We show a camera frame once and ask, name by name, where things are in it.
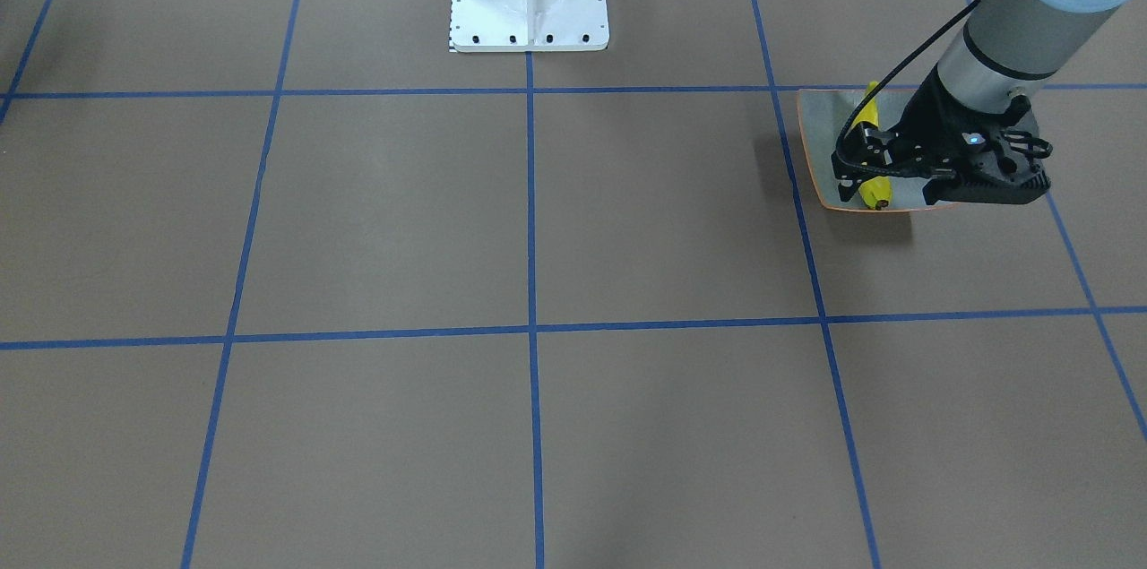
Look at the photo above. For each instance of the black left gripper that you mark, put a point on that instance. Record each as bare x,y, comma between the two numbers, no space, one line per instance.
925,116

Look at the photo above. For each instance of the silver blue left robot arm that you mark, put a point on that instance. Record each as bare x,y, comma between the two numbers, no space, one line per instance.
1006,46

